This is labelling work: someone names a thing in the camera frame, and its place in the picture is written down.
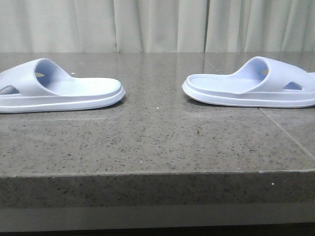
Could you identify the light blue slipper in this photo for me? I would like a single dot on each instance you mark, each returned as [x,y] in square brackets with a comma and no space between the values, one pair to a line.
[260,82]
[42,86]

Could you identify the beige curtain left panel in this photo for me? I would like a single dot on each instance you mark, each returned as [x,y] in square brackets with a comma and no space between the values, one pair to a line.
[103,26]

